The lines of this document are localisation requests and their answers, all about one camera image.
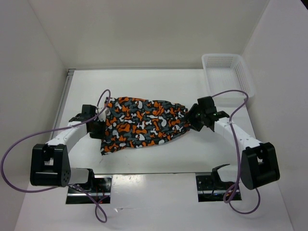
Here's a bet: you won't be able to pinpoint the orange black camouflage shorts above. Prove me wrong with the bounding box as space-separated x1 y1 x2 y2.
101 97 191 155

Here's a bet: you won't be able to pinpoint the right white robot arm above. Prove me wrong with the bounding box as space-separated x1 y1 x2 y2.
185 103 280 190

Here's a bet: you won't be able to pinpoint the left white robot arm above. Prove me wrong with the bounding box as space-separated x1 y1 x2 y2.
30 114 106 193

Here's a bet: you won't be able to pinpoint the white plastic mesh basket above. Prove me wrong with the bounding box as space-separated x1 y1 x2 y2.
202 53 255 107

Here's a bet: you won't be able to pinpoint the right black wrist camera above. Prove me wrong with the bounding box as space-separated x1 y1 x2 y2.
197 96 217 115

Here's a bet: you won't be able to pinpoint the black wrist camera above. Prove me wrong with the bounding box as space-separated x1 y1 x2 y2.
81 104 97 121
197 96 217 115

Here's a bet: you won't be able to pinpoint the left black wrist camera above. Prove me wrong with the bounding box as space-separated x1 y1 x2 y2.
81 104 97 121

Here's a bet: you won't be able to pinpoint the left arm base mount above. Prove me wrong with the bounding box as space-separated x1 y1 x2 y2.
65 175 112 205

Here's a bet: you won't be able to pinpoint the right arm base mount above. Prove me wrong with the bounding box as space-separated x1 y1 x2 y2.
195 173 233 202

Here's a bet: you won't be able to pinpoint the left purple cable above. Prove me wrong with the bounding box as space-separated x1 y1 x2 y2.
0 89 112 223

